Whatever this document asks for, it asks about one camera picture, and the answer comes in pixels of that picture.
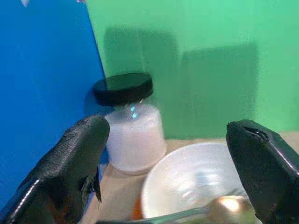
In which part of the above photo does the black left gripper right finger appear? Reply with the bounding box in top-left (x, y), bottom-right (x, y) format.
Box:
top-left (226, 119), bottom-right (299, 224)

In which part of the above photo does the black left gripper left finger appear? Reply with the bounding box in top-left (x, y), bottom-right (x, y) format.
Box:
top-left (0, 115), bottom-right (110, 224)

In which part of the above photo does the gold metal spoon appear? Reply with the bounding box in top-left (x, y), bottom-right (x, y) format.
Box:
top-left (97, 195), bottom-right (252, 224)

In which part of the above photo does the glass jar with black lid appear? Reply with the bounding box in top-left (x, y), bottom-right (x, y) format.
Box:
top-left (92, 73), bottom-right (168, 175)

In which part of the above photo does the white bowl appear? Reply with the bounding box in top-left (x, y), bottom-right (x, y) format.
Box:
top-left (141, 142), bottom-right (257, 221)

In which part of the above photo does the blue backdrop board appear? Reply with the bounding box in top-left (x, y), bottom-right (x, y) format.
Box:
top-left (0, 0), bottom-right (110, 206)

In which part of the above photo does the green backdrop board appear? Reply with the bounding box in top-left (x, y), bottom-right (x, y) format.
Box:
top-left (85, 0), bottom-right (299, 142)

